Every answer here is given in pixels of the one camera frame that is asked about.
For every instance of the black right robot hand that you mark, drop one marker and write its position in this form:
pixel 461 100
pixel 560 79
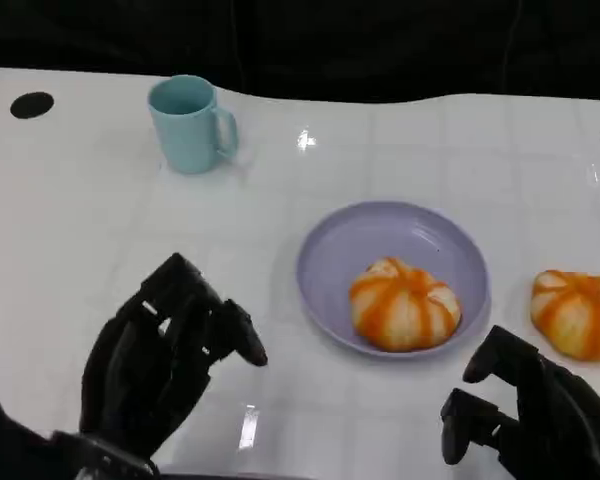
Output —
pixel 555 415

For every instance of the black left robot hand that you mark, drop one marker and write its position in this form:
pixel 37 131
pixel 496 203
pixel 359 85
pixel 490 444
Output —
pixel 140 370

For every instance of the orange and white bread roll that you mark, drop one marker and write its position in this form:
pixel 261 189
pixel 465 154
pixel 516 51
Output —
pixel 575 315
pixel 405 305

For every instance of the lilac plate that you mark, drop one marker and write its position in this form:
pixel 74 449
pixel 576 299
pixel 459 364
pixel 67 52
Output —
pixel 340 250

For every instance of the pale green mug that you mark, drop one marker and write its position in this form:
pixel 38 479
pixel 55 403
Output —
pixel 185 130

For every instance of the black round table grommet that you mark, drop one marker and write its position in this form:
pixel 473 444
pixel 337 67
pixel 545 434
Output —
pixel 31 105

